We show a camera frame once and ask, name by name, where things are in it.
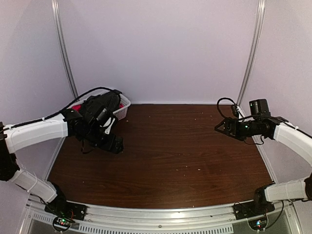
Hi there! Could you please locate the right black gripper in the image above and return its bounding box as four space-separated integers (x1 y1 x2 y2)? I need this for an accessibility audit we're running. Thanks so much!
214 117 260 141

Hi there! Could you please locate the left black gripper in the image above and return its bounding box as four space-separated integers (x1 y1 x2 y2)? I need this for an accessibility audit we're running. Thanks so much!
84 125 123 154

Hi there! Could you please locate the black pinstriped shirt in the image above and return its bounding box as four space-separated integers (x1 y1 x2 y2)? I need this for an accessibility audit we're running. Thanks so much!
78 90 121 124

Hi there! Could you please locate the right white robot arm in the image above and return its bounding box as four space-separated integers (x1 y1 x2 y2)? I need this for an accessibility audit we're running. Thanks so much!
214 116 312 215

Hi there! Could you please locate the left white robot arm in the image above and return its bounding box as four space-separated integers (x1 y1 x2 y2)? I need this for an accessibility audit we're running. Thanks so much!
0 108 123 216

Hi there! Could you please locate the white plastic laundry basket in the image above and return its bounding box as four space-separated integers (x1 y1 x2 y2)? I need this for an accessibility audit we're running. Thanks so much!
69 94 131 120

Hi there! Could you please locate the red garment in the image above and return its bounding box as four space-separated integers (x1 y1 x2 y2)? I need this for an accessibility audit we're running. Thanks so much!
71 104 81 111

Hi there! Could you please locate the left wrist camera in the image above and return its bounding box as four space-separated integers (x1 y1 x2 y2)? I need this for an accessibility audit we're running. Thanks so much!
97 108 116 135

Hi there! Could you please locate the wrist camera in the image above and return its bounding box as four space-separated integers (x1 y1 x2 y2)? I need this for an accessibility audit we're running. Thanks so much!
249 99 270 115
97 108 116 135

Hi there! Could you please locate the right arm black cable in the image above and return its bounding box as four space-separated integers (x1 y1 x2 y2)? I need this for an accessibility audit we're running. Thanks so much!
216 97 265 146

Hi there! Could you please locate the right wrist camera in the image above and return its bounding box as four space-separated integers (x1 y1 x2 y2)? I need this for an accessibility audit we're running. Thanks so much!
249 99 270 115

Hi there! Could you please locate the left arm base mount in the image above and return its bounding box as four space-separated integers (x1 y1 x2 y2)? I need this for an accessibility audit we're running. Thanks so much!
40 196 87 233

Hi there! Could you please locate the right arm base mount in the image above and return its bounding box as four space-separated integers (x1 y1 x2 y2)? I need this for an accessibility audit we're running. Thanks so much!
232 200 285 233

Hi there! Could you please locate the left aluminium corner post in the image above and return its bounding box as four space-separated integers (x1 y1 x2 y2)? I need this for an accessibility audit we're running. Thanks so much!
51 0 78 98

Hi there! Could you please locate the aluminium corner post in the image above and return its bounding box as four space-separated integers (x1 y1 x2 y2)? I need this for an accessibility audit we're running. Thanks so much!
237 0 266 106
51 0 78 98

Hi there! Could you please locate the right aluminium corner post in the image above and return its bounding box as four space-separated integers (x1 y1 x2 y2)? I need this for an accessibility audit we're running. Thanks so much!
237 0 266 106

